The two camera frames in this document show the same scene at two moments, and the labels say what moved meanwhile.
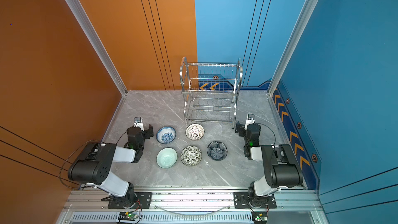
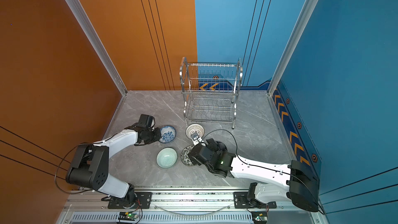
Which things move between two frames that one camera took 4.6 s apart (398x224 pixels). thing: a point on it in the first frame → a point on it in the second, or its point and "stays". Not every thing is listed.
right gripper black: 240,127 → 211,145
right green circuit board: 259,217 stays
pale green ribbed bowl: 167,157 stays
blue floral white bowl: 166,135 stays
